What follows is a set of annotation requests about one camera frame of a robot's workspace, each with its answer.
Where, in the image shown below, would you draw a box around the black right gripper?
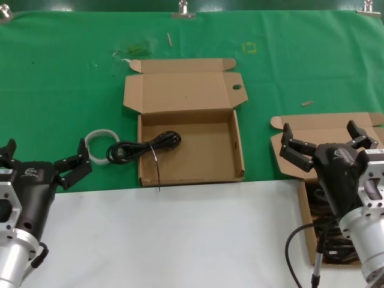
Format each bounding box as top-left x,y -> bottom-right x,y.
279,119 -> 379,223

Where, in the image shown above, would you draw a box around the clear bag of green scraps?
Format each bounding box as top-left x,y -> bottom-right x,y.
112,38 -> 157,59

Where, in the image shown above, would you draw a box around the black cable pile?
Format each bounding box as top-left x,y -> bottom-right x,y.
305,179 -> 361,265

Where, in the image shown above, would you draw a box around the black cable bundle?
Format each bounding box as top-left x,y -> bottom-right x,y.
106,130 -> 182,193

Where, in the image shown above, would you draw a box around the green table cloth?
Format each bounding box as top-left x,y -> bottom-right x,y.
0,10 -> 384,194

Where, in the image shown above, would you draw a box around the black right camera cable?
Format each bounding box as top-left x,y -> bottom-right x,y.
284,222 -> 329,288

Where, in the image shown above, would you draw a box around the grey sleeved cable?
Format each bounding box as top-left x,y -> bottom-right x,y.
310,232 -> 327,288

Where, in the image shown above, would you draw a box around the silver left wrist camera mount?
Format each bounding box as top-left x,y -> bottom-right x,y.
0,172 -> 22,238

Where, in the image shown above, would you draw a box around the cardboard box with round hole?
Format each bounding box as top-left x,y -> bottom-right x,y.
122,58 -> 249,188

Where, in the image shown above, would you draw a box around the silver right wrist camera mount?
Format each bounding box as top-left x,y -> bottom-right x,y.
356,146 -> 384,217

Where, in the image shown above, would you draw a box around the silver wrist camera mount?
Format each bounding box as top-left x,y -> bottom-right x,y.
356,146 -> 384,217
0,172 -> 22,238

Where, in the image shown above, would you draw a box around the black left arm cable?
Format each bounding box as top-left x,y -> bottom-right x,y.
29,241 -> 50,269

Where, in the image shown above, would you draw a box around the plain brown cardboard box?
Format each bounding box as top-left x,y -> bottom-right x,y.
269,112 -> 384,266

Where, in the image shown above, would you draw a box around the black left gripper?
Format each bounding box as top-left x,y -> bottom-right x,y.
0,137 -> 93,241

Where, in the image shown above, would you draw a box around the white tape ring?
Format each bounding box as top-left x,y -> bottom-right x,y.
84,128 -> 121,165

